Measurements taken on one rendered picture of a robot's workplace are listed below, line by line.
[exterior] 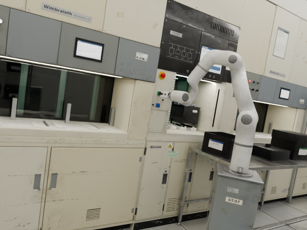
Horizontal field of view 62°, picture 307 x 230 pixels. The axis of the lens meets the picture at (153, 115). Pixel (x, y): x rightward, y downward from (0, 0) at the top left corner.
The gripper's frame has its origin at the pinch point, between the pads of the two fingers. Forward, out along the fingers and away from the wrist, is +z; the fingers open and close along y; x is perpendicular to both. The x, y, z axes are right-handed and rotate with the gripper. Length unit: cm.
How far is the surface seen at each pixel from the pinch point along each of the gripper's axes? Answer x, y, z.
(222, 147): -35, 45, -33
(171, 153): -51, 22, 2
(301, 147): -31, 141, -46
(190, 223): -120, 55, -2
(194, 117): -19, 61, 23
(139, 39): 37.9, -25.9, 2.7
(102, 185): -77, -40, 2
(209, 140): -34, 43, -20
